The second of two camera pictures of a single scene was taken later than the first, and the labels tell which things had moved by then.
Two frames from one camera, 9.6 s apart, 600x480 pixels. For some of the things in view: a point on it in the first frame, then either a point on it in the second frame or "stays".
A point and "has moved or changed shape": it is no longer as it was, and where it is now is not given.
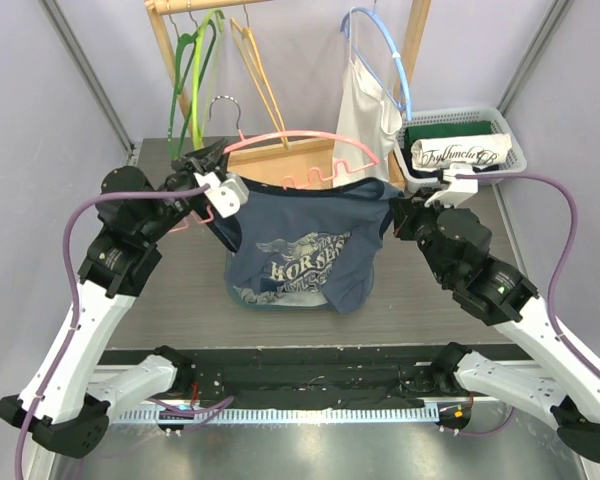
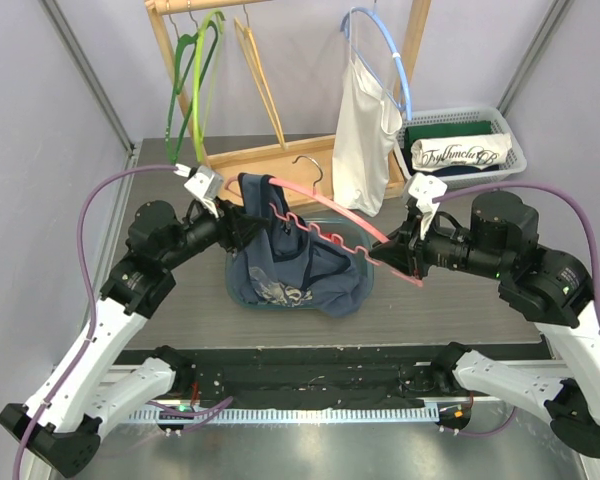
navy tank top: [311, 242] has moved or changed shape
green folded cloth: [418, 132] stays
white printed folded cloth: [475, 149] stays
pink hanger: [244, 139] to [312, 193]
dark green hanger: [192, 59] stays
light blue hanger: [395, 50] stays
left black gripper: [210, 158] to [235, 227]
